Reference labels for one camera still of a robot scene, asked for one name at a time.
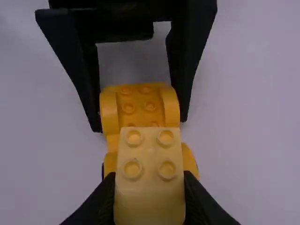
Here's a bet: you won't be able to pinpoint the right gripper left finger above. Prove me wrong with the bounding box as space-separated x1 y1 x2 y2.
60 171 118 225

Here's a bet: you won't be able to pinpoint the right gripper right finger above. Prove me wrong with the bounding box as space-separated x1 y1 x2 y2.
182 170 241 225

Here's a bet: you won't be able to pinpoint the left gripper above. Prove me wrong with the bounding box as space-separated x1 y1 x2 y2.
35 0 218 133

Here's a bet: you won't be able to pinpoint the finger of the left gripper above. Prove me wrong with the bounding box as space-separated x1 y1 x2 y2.
165 8 218 123

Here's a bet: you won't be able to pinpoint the yellow toy brick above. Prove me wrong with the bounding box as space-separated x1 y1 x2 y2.
113 126 187 225

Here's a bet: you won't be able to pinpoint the yellow toy car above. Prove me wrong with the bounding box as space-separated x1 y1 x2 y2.
98 83 201 188

